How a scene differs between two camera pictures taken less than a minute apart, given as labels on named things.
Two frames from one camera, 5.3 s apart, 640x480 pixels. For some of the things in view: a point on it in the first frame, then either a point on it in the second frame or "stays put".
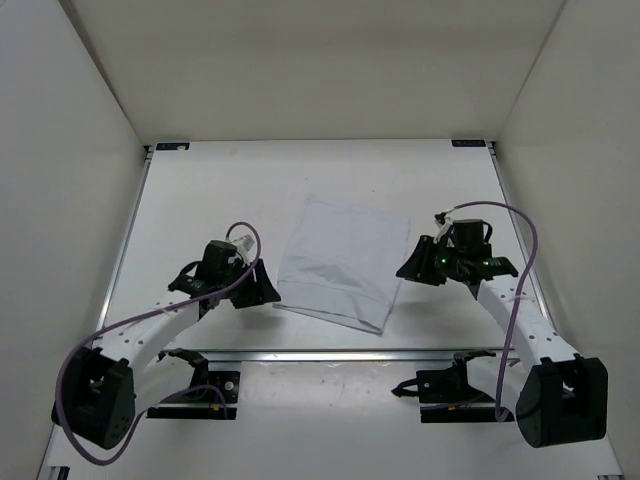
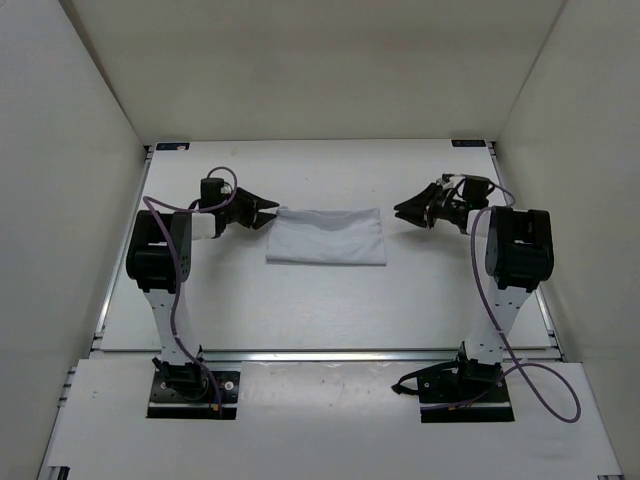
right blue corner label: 468,143 stays put
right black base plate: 447,396 stays put
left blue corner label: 173,146 stays put
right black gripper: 417,267 to 414,211
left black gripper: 261,289 to 252,205
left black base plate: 202,403 stays put
